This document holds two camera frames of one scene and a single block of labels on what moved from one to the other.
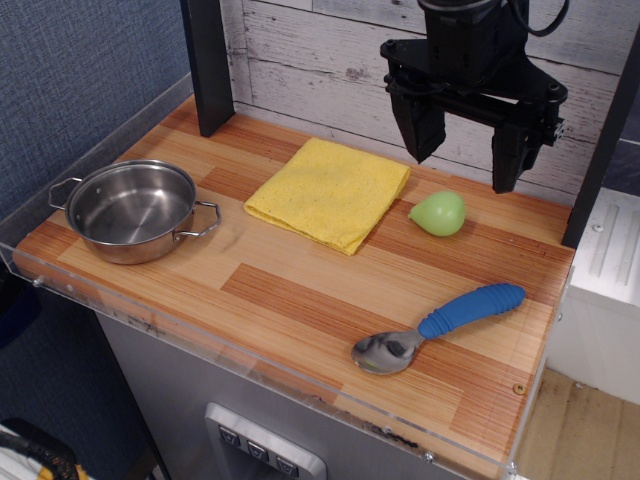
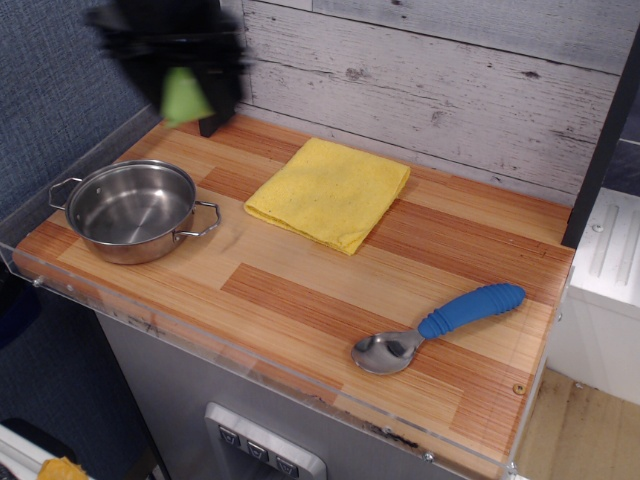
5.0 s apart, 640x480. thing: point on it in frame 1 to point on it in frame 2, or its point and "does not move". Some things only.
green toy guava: [440, 214] to [183, 97]
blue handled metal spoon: [393, 352] does not move
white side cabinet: [595, 341] does not move
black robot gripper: [473, 57] to [152, 37]
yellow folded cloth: [330, 193] does not move
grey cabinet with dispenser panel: [214, 418] does not move
